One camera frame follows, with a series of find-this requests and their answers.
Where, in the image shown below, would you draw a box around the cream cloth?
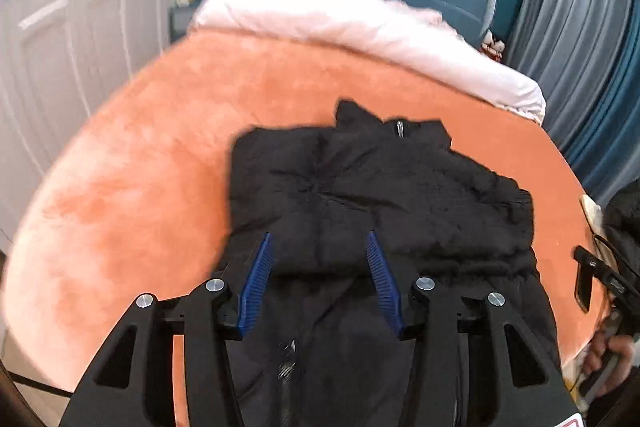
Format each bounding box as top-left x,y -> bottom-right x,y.
580,194 -> 605,258

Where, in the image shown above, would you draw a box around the orange bed cover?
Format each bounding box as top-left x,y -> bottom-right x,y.
4,30 -> 587,426

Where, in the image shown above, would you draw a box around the items on nightstand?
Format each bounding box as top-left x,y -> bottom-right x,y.
480,29 -> 506,63

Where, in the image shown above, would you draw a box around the grey blue curtain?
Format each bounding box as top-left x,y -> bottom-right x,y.
506,0 -> 639,205

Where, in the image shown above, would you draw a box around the white pink duvet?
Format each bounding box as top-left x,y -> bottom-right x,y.
188,0 -> 546,124

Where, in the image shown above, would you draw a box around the white wardrobe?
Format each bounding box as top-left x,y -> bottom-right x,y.
1,0 -> 174,251

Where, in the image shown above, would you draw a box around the black puffer jacket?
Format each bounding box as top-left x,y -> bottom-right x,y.
224,101 -> 576,426

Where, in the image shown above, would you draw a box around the person's right hand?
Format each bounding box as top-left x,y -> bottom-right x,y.
581,328 -> 639,400

